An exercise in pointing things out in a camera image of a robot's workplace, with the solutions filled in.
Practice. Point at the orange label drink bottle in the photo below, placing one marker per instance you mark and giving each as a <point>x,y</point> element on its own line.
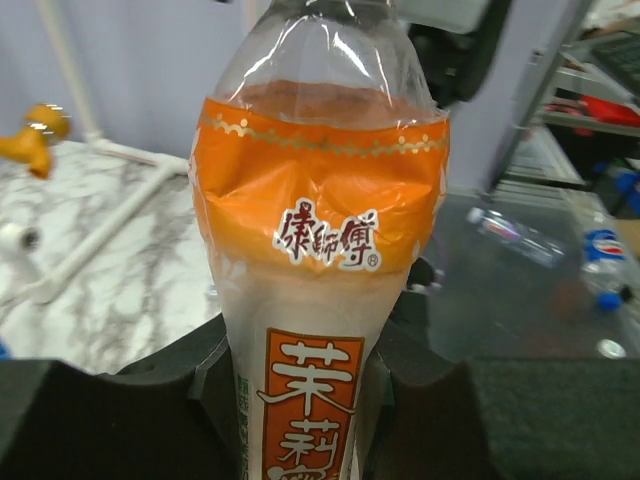
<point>318,166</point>

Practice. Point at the bottle in lower corner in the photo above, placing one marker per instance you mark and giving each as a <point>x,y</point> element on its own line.
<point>519,238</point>

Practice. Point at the orange tap valve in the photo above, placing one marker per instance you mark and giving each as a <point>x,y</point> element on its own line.
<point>45,125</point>

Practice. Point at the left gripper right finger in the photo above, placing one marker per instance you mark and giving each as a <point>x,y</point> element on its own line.
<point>503,418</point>

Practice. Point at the cluttered background shelf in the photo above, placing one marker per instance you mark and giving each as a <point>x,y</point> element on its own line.
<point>565,63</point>

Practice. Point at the white PVC pipe frame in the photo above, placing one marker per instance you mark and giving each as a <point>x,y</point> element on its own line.
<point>86,189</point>

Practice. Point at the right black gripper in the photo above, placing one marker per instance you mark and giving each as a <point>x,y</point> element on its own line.
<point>456,65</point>

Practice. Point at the white cap on floor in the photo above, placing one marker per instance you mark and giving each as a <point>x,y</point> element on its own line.
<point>611,349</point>

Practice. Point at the blue cap bottle on floor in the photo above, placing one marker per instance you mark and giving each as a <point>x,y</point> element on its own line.
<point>605,269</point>

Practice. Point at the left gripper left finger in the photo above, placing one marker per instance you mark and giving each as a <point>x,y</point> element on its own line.
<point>170,415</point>

